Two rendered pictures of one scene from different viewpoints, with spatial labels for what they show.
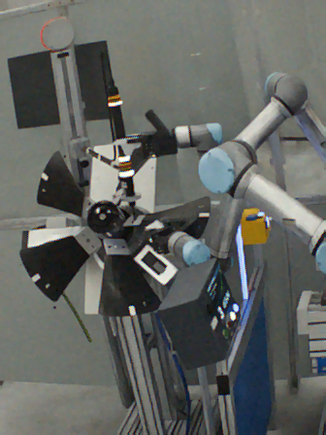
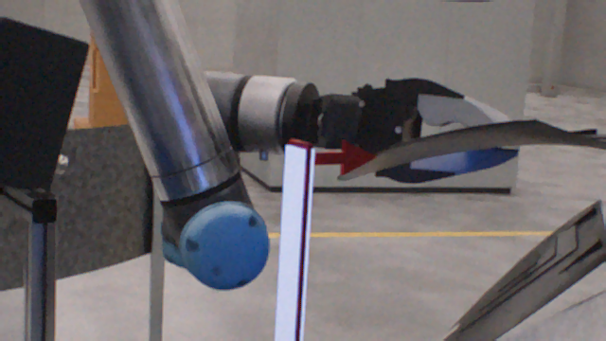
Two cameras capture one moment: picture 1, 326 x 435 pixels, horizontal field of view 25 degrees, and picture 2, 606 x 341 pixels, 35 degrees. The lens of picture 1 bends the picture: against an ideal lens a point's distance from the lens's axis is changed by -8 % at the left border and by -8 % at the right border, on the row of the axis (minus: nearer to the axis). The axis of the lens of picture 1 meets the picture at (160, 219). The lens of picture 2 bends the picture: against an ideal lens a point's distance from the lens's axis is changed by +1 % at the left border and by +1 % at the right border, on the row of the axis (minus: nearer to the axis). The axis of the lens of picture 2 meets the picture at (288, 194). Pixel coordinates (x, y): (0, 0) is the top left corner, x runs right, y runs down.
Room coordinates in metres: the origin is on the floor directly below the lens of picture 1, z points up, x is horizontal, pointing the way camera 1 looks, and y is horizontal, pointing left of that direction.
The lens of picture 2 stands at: (2.87, -0.72, 1.27)
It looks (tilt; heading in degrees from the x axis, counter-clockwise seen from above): 11 degrees down; 132
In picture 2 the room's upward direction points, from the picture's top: 3 degrees clockwise
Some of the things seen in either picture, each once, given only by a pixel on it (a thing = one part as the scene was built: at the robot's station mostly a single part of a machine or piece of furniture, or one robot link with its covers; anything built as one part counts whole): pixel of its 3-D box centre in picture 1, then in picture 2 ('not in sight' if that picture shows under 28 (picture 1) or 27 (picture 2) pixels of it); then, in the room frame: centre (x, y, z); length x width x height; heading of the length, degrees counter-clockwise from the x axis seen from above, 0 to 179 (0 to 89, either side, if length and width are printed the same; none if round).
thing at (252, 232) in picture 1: (255, 227); not in sight; (2.73, -0.34, 1.02); 0.16 x 0.10 x 0.11; 163
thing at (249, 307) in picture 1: (245, 320); not in sight; (2.35, -0.23, 0.82); 0.90 x 0.04 x 0.08; 163
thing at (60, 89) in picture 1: (92, 243); not in sight; (3.24, 0.31, 0.90); 0.08 x 0.06 x 1.80; 108
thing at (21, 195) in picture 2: not in sight; (15, 191); (1.84, -0.08, 1.04); 0.24 x 0.03 x 0.03; 163
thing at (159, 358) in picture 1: (151, 332); not in sight; (2.91, 0.12, 0.58); 0.09 x 0.05 x 1.15; 73
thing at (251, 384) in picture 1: (253, 401); not in sight; (2.35, -0.23, 0.45); 0.82 x 0.02 x 0.66; 163
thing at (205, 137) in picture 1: (206, 135); not in sight; (2.52, -0.20, 1.44); 0.11 x 0.08 x 0.09; 83
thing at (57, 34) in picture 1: (57, 34); not in sight; (3.24, 0.31, 1.88); 0.16 x 0.07 x 0.16; 108
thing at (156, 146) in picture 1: (158, 142); not in sight; (2.54, -0.04, 1.44); 0.12 x 0.08 x 0.09; 83
